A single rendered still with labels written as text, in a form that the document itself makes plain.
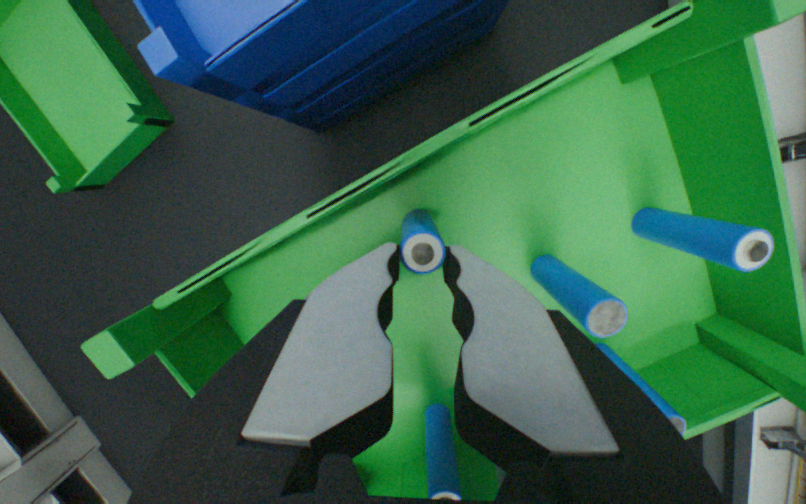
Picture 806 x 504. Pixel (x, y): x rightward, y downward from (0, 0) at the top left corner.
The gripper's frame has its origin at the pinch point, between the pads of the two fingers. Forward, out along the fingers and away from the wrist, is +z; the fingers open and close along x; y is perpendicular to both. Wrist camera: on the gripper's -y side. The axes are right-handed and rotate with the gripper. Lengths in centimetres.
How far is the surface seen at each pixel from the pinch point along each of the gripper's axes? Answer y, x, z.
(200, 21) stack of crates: -10.0, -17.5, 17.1
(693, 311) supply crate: 6.5, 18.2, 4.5
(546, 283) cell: 3.3, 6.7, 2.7
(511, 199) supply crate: 0.0, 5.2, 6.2
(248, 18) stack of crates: -10.1, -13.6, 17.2
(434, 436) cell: 13.3, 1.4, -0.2
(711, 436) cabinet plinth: 55, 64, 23
